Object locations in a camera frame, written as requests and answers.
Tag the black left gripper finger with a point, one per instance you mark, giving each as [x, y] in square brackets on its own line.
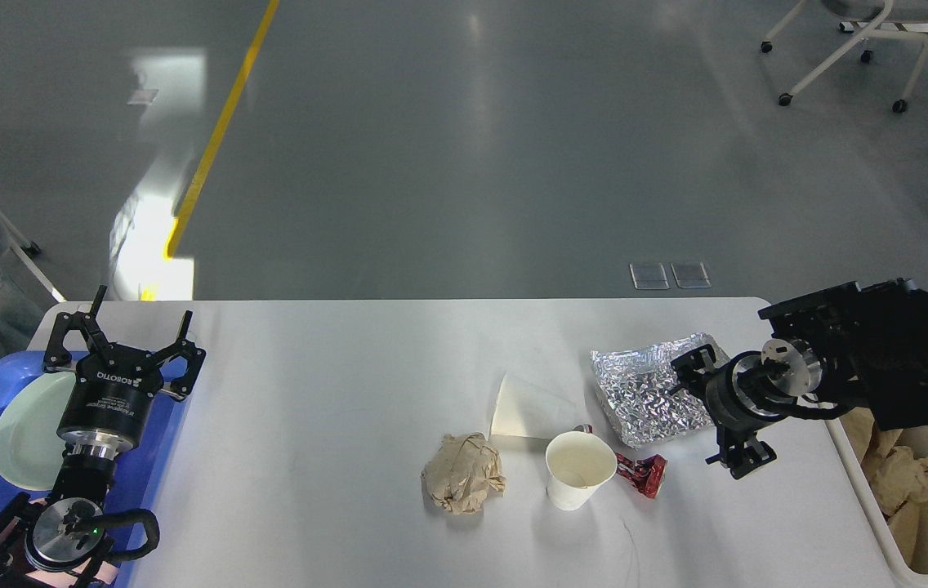
[56, 356]
[174, 370]

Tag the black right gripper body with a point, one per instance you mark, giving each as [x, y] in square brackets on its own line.
[759, 388]

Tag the white paper cup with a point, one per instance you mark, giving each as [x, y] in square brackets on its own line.
[561, 486]
[526, 410]

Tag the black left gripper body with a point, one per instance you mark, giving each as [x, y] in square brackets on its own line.
[111, 398]

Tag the white chair base left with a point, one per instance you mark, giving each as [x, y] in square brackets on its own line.
[26, 250]

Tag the brown paper in bin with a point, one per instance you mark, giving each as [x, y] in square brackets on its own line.
[869, 442]

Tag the white office chair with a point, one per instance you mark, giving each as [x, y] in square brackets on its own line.
[891, 20]

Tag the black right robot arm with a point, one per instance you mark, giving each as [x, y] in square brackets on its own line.
[831, 351]

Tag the light green plate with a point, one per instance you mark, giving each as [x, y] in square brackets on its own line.
[30, 449]

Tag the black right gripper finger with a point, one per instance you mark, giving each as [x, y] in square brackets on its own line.
[740, 452]
[693, 370]

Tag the aluminium foil sheet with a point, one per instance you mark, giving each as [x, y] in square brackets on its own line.
[637, 391]

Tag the floor socket cover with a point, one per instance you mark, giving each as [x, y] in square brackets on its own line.
[649, 277]
[691, 275]

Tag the brown paper bag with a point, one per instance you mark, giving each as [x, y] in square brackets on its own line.
[904, 526]

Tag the brown paper ball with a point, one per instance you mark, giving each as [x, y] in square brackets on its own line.
[465, 471]

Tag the flattened white paper cup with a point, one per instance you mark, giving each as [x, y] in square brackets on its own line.
[526, 410]

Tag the red snack wrapper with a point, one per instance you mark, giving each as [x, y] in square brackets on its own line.
[642, 475]

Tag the floor socket cover right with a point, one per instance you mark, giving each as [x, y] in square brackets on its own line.
[691, 275]

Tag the floor socket cover left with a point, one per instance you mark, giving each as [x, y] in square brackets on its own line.
[649, 277]

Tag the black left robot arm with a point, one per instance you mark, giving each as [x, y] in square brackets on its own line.
[79, 444]

